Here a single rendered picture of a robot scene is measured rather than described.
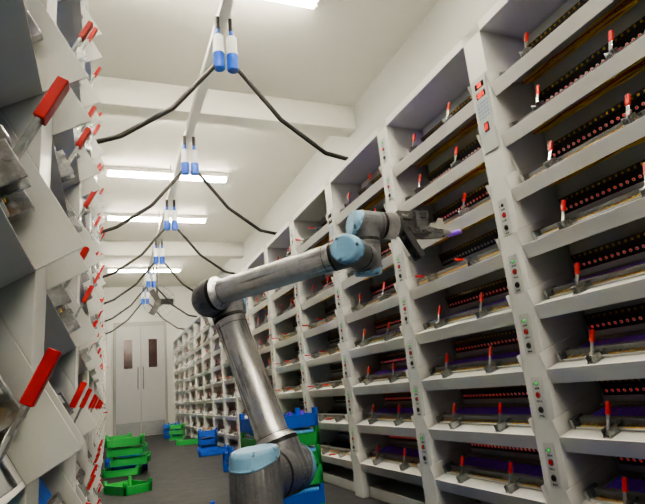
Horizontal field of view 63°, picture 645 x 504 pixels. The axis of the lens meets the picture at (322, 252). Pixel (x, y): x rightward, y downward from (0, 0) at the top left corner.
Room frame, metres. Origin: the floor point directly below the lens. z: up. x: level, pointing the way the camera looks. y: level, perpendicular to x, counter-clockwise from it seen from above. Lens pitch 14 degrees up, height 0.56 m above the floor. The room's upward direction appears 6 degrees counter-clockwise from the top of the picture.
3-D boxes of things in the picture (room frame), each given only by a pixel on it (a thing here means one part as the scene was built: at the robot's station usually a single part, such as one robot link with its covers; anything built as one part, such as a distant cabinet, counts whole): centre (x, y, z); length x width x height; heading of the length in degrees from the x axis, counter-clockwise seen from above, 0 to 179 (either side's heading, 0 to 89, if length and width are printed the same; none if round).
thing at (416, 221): (1.73, -0.31, 1.07); 0.12 x 0.08 x 0.09; 113
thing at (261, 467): (1.65, 0.25, 0.32); 0.17 x 0.15 x 0.18; 156
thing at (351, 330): (2.99, -0.16, 0.88); 0.20 x 0.09 x 1.75; 113
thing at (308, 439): (2.49, 0.27, 0.36); 0.30 x 0.20 x 0.08; 119
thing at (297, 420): (2.49, 0.27, 0.44); 0.30 x 0.20 x 0.08; 119
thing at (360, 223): (1.67, -0.15, 1.06); 0.12 x 0.09 x 0.10; 113
